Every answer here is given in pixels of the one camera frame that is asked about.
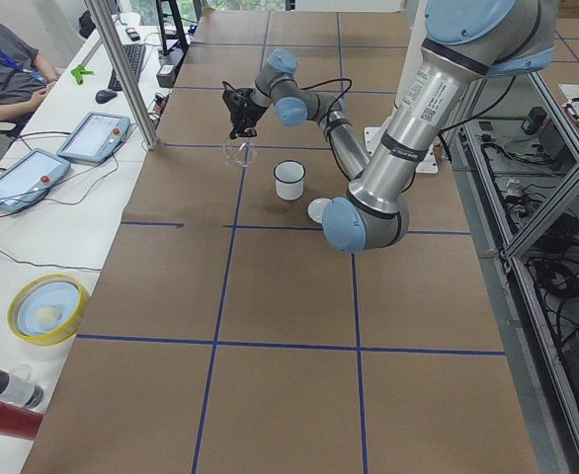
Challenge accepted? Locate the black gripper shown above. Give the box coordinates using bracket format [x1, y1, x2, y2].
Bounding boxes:
[228, 96, 270, 139]

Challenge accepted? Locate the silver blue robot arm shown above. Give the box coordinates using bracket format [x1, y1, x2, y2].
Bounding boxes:
[222, 0, 559, 253]

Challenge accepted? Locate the white enamel mug blue rim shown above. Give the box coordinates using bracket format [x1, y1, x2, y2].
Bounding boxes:
[274, 160, 305, 201]

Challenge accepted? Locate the black computer box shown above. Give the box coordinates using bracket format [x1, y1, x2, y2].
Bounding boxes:
[156, 50, 184, 88]

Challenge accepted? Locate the white ceramic lid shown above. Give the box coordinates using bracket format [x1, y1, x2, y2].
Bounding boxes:
[307, 197, 331, 224]

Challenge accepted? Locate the black keyboard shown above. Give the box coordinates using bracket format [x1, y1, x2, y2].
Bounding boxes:
[107, 42, 147, 92]

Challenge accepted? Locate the far blue teach pendant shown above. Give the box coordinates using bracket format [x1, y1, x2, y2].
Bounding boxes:
[56, 112, 130, 164]

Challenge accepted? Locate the blue teach pendant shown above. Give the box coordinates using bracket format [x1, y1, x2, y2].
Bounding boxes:
[0, 148, 70, 212]
[56, 112, 130, 164]

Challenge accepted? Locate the black computer mouse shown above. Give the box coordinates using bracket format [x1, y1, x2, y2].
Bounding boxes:
[95, 89, 118, 105]

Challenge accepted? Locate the green plastic clip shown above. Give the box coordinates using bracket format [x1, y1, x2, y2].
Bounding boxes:
[71, 64, 94, 85]

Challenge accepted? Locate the near blue teach pendant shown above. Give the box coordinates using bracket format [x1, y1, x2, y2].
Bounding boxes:
[0, 148, 70, 212]

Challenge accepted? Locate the seated person grey shirt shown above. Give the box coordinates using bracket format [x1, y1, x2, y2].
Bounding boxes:
[0, 24, 59, 137]

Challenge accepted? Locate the yellow tape roll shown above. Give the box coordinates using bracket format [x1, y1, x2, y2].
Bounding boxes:
[7, 274, 90, 347]

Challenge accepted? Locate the clear plastic bottle black cap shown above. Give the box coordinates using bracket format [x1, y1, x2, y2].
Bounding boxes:
[0, 368, 43, 409]

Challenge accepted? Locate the red bottle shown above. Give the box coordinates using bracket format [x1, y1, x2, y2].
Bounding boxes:
[0, 401, 43, 440]

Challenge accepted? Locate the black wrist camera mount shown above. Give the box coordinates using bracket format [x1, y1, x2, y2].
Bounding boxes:
[221, 80, 253, 124]

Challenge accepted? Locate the aluminium frame post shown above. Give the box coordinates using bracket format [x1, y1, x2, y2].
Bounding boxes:
[85, 0, 158, 150]

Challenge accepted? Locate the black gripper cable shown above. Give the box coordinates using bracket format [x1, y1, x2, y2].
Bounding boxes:
[298, 77, 354, 124]

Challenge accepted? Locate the aluminium side frame rack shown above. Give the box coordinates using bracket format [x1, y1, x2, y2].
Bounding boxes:
[444, 74, 579, 473]

